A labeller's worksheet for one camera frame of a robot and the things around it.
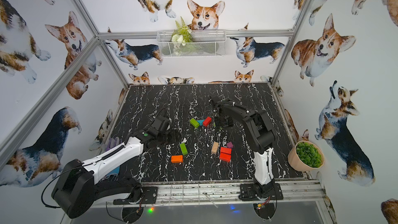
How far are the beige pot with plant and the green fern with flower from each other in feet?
2.62

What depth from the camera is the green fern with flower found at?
0.83 meters

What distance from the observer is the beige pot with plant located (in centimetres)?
73
